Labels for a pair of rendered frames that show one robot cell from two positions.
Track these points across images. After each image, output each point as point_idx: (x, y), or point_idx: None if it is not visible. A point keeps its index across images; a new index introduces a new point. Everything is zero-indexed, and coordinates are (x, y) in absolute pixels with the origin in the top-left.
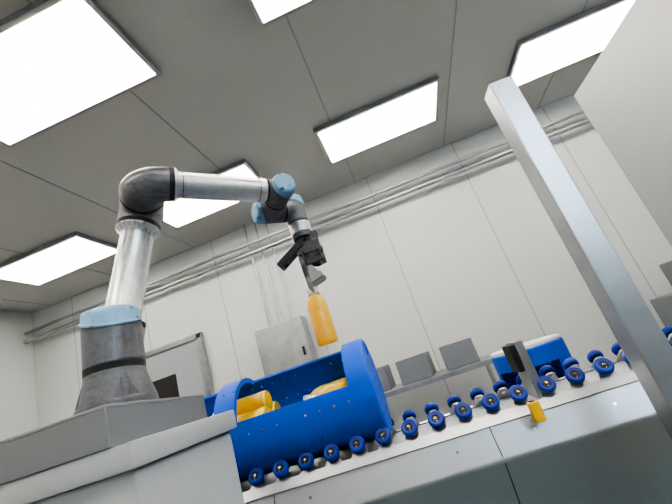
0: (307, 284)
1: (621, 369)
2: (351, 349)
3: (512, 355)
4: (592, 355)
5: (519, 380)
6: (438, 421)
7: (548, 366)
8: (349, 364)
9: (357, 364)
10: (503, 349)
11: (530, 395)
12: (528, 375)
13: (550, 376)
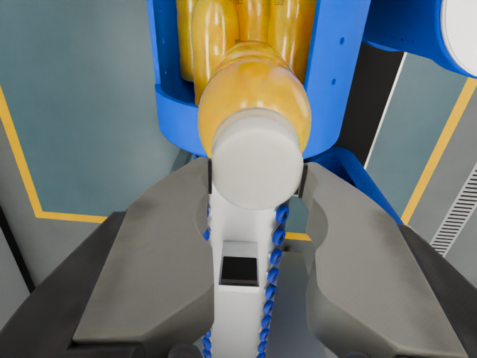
0: (172, 172)
1: (233, 295)
2: (182, 129)
3: (222, 270)
4: (264, 307)
5: (272, 253)
6: (194, 158)
7: (268, 280)
8: (160, 107)
9: (160, 121)
10: (250, 277)
11: (248, 241)
12: (221, 256)
13: (266, 270)
